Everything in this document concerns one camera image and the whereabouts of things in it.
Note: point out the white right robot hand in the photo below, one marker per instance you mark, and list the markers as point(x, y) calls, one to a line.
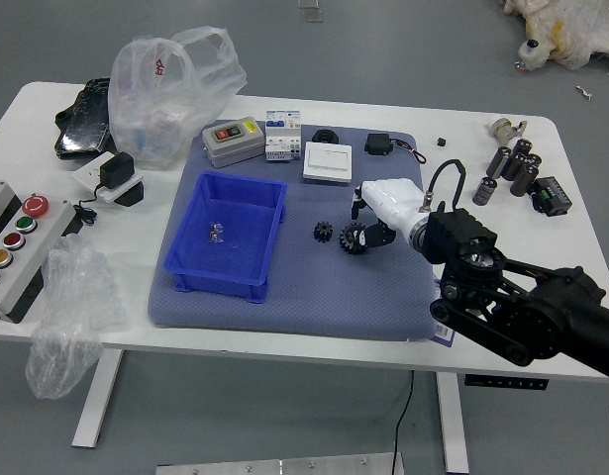
point(390, 200)

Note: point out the big black gear nut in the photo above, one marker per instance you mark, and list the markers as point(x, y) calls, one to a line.
point(347, 241)

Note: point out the small black gear nut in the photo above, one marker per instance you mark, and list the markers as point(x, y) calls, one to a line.
point(324, 232)

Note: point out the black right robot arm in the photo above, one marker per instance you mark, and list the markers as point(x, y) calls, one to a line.
point(556, 297)

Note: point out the blue plastic box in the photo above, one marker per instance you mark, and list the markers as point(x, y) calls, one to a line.
point(234, 218)

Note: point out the grey multi-button control box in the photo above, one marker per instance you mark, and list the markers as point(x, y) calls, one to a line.
point(31, 252)

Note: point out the black round knob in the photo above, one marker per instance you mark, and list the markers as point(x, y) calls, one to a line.
point(324, 136)

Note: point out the dark cylindrical capacitor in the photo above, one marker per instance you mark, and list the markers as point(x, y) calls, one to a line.
point(484, 191)
point(514, 166)
point(534, 161)
point(524, 180)
point(499, 162)
point(522, 147)

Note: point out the white circuit breaker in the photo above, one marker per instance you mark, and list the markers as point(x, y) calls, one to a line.
point(283, 138)

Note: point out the blue-grey padded mat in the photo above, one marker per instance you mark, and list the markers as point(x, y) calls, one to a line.
point(309, 297)

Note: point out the white lamp socket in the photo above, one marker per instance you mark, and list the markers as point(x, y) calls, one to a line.
point(502, 130)

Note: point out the black module with green terminals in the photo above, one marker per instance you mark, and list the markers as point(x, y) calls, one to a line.
point(551, 195)

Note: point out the small clear screw packet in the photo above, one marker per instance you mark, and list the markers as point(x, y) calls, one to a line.
point(215, 233)

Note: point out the white part with black cap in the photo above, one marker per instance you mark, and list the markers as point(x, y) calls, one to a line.
point(532, 53)

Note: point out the clear plastic piece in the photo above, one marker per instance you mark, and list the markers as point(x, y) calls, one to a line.
point(311, 11)

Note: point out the black table control panel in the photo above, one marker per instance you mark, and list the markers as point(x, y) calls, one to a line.
point(507, 382)

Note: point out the small white scrap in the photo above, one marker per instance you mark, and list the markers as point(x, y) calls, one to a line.
point(583, 92)

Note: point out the white table leg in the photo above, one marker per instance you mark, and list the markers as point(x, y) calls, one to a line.
point(452, 425)
point(98, 396)

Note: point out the large clear plastic bag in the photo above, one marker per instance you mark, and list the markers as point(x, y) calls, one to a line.
point(155, 114)

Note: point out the black power adapter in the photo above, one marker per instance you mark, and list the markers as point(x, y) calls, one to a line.
point(116, 169)

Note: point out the white socket plate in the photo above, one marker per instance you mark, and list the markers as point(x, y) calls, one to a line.
point(88, 175)

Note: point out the black plastic tray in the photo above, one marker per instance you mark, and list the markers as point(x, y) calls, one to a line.
point(86, 128)

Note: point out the crumpled clear plastic bag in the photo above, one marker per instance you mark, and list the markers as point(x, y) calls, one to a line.
point(71, 316)

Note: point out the white wall switch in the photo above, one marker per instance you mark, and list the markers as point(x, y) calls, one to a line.
point(328, 162)

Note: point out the grey push-button switch box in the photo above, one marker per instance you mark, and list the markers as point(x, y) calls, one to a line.
point(231, 148)

